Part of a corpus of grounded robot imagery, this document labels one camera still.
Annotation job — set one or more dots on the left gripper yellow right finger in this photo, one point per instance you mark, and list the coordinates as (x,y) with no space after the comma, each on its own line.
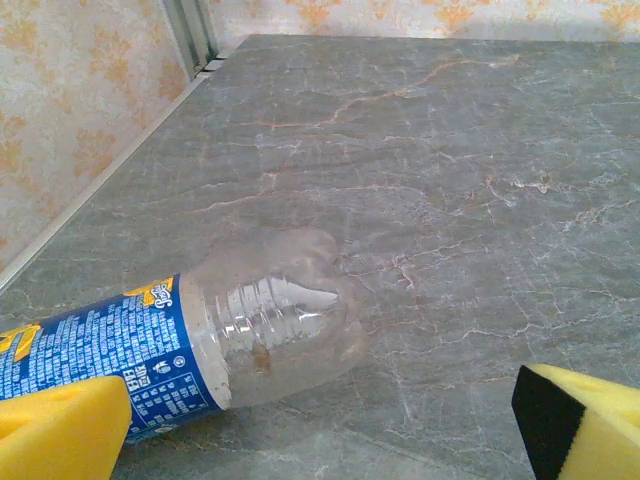
(600,430)

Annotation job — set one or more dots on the blue small-print label plastic bottle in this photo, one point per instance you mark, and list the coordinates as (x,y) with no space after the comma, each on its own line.
(125,340)

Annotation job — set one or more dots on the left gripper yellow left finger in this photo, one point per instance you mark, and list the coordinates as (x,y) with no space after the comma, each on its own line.
(60,430)

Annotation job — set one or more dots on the aluminium frame post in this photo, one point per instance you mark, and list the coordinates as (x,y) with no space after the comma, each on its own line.
(192,35)

